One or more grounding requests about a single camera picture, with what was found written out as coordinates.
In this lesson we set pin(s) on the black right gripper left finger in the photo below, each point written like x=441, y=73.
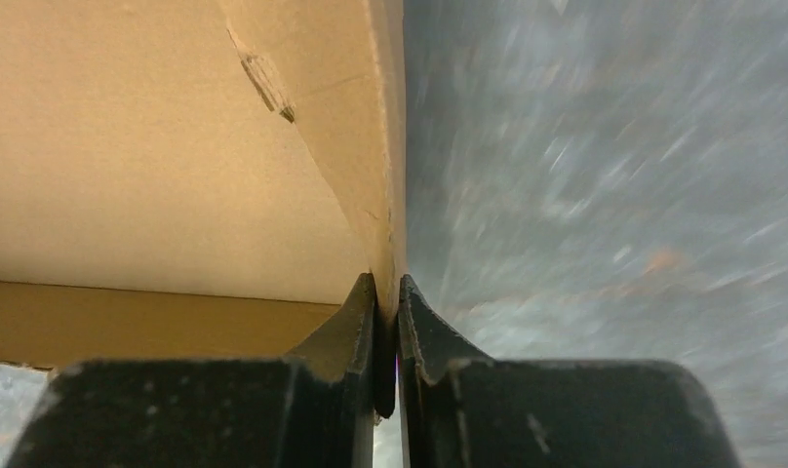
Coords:
x=311, y=407

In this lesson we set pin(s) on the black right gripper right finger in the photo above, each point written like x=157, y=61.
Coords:
x=461, y=407

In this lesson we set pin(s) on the brown cardboard box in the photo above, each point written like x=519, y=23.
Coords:
x=197, y=178

